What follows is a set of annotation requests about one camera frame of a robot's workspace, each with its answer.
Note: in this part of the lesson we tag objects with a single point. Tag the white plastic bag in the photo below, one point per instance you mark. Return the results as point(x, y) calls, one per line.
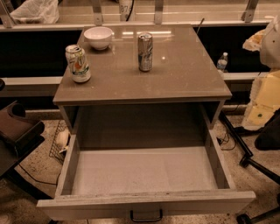
point(37, 12)

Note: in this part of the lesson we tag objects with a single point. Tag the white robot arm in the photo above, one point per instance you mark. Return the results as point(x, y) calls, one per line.
point(264, 94)

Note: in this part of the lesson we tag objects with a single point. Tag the white ceramic bowl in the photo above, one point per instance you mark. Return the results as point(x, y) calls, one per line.
point(98, 37)

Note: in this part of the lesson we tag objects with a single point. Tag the black chair base right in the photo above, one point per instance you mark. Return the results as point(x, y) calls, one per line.
point(244, 162)

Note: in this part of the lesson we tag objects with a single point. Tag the grey drawer cabinet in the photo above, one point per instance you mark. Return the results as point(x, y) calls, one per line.
point(140, 75)

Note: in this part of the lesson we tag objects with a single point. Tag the dark chair on left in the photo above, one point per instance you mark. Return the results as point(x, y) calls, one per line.
point(19, 137)

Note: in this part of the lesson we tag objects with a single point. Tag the green white soda can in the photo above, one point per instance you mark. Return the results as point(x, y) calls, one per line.
point(77, 63)

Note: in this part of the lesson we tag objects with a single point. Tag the wire mesh basket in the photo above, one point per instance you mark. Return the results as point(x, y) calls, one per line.
point(60, 142)

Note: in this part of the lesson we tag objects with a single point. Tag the grey top drawer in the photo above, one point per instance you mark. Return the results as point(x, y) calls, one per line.
point(143, 162)

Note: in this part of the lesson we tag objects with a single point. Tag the clear plastic water bottle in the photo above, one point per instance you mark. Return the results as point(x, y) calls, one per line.
point(222, 62)

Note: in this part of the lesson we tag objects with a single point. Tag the silver tall drink can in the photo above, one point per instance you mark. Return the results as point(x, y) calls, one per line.
point(145, 47)

